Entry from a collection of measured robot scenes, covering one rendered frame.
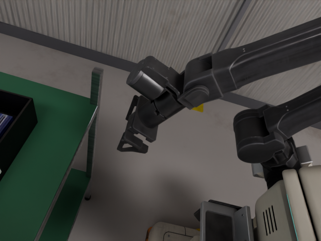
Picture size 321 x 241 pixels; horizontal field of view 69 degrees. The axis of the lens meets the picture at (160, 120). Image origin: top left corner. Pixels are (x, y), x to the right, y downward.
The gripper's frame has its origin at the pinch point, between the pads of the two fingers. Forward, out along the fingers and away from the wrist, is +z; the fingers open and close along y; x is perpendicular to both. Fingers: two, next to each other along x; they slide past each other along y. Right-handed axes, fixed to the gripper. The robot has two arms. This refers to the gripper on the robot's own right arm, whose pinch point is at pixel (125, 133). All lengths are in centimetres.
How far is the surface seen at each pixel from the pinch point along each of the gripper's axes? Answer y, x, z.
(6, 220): 20.9, -11.8, 24.7
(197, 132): -103, 106, 72
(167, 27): -161, 33, 43
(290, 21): -160, 100, -32
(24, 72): -118, -41, 144
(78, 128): -9.5, -6.1, 21.8
